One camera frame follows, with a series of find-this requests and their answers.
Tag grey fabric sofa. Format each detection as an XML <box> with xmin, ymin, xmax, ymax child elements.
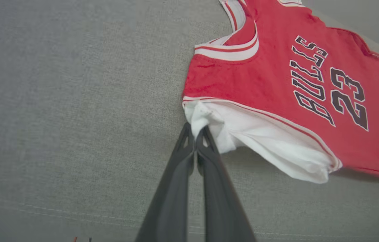
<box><xmin>0</xmin><ymin>0</ymin><xmax>379</xmax><ymax>242</ymax></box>

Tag red and white basketball jersey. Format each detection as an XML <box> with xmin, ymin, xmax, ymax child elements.
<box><xmin>182</xmin><ymin>0</ymin><xmax>379</xmax><ymax>185</ymax></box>

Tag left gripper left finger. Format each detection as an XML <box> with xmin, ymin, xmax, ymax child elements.
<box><xmin>135</xmin><ymin>122</ymin><xmax>195</xmax><ymax>242</ymax></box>

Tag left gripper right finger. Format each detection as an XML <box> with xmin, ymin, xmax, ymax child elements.
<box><xmin>196</xmin><ymin>126</ymin><xmax>257</xmax><ymax>242</ymax></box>

